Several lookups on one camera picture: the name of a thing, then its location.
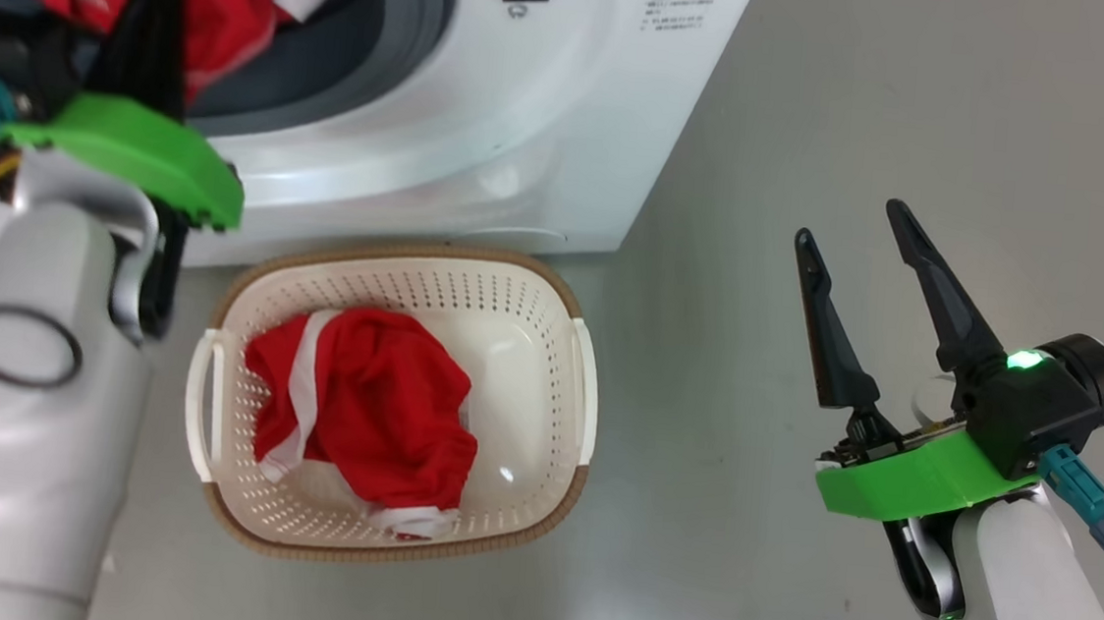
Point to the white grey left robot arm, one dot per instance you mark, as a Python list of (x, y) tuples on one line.
[(34, 387)]

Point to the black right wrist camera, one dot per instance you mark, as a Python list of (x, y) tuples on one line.
[(1037, 407)]

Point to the cream basket with brown rim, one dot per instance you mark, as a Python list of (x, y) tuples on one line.
[(528, 367)]

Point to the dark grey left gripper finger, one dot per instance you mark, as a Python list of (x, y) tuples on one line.
[(171, 43), (131, 50)]

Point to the white front-load washing machine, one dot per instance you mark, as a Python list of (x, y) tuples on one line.
[(487, 128)]

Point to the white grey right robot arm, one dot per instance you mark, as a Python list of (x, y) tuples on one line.
[(1022, 603)]

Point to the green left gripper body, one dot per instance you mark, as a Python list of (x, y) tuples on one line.
[(141, 145)]

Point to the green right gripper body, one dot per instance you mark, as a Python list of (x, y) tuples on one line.
[(913, 481)]

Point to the grey rubber door gasket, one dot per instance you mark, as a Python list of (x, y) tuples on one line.
[(356, 48)]

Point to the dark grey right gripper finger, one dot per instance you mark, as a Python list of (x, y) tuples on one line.
[(830, 342), (951, 312)]

